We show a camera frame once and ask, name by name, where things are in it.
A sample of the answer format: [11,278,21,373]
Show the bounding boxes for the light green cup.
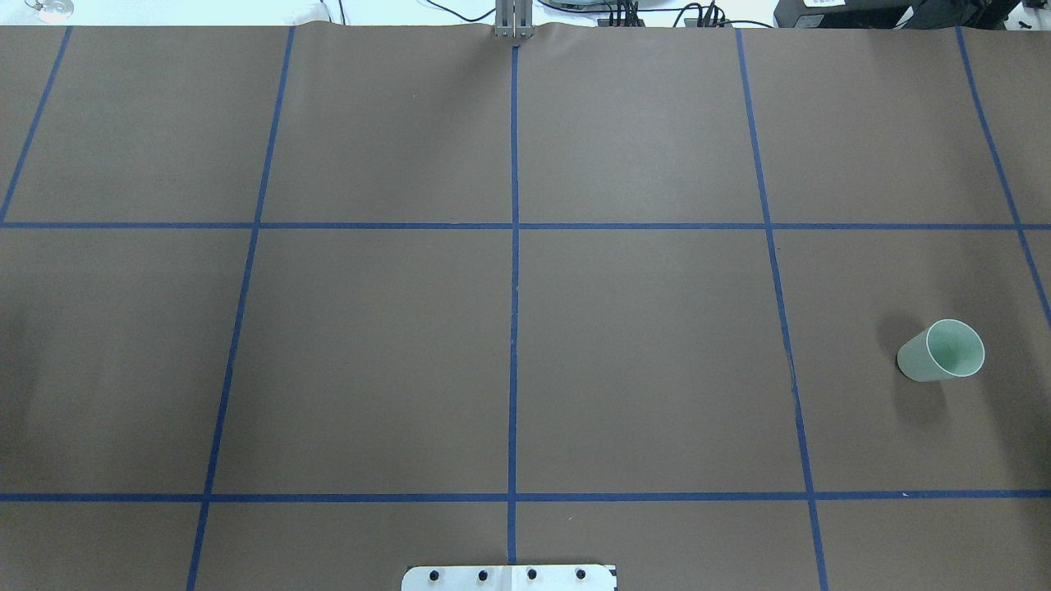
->
[897,318,986,383]

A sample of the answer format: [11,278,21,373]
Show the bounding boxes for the brown table mat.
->
[1,22,1049,590]

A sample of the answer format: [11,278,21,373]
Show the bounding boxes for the silver camera pole bracket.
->
[493,0,535,40]

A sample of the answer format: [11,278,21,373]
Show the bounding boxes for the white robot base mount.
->
[401,564,618,590]

